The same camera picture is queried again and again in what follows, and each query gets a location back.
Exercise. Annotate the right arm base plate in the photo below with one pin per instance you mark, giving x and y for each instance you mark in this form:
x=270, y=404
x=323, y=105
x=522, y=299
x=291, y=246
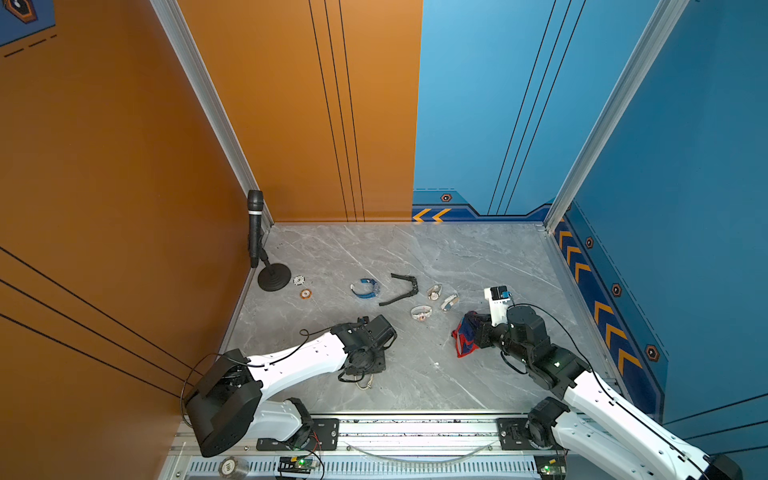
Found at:
x=514, y=433

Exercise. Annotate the green circuit board left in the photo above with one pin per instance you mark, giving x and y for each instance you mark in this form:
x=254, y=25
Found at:
x=298, y=467

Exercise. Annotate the black microphone on stand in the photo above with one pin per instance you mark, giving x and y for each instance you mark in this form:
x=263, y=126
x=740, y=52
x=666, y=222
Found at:
x=274, y=276

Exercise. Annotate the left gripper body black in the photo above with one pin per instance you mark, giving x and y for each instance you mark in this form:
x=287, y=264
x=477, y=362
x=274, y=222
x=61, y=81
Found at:
x=375, y=364

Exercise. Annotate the green circuit board right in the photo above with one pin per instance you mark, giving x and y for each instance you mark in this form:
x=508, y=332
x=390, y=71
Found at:
x=551, y=467

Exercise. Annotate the silver tape roll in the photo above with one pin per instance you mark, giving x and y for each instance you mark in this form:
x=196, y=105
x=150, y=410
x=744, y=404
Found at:
x=234, y=468

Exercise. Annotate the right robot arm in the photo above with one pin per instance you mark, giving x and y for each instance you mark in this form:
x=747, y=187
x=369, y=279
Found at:
x=583, y=414

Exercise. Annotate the pink white watch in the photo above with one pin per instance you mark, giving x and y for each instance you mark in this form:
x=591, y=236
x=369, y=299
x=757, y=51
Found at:
x=421, y=313

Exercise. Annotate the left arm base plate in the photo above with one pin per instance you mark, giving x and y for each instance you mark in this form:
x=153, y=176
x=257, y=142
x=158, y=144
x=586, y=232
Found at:
x=318, y=435

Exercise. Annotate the beige band watch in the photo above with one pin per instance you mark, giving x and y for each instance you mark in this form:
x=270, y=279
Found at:
x=365, y=383

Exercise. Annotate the red and blue cloth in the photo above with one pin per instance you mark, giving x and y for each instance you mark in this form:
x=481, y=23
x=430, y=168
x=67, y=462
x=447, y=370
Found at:
x=466, y=333

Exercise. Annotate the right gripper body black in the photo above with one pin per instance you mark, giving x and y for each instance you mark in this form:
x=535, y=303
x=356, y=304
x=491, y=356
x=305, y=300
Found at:
x=489, y=335

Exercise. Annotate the green circuit board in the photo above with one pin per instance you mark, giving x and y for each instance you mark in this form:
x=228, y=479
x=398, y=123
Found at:
x=551, y=467
x=298, y=467

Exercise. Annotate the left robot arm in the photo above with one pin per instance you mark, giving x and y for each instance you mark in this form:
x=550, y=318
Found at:
x=235, y=396

